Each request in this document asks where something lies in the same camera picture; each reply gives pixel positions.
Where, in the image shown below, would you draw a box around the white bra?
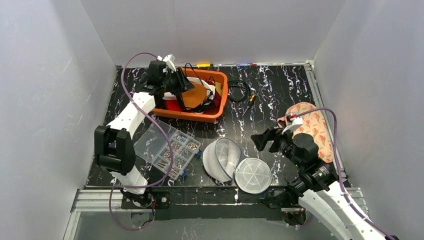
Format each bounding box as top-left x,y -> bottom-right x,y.
162,77 -> 216,100

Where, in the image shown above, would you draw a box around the orange bra black straps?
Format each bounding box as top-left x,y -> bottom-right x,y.
174,62 -> 218,114

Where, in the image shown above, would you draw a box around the peach print mesh laundry bag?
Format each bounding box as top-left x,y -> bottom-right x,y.
277,102 -> 334,163

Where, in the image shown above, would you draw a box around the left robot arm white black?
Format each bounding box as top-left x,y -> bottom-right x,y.
94,54 -> 195,195

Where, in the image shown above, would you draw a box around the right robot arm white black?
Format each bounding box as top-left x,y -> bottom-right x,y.
251,128 -> 397,240

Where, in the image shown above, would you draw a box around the bright red bra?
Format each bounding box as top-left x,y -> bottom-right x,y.
164,99 -> 182,112

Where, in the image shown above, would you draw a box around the dark red bra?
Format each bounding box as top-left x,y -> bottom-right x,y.
208,89 -> 222,108

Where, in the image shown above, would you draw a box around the orange plastic basin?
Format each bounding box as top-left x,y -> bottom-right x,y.
150,67 -> 229,123

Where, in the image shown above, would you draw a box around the orange black screwdriver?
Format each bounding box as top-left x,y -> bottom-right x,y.
242,94 -> 257,117

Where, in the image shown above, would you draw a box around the clear plastic screw organizer box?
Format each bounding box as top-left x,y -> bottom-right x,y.
134,120 -> 202,180

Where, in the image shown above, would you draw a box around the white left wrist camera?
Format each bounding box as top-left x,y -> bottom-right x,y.
156,54 -> 177,73

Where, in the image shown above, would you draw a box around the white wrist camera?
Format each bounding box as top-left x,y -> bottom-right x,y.
282,113 -> 303,134
156,54 -> 177,73

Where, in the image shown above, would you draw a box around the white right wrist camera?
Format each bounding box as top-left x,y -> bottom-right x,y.
282,113 -> 303,134

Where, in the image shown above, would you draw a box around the yellow marker at wall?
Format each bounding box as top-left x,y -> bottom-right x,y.
196,63 -> 213,68

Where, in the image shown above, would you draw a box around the black coiled cable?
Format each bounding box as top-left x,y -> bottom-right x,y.
227,80 -> 251,103

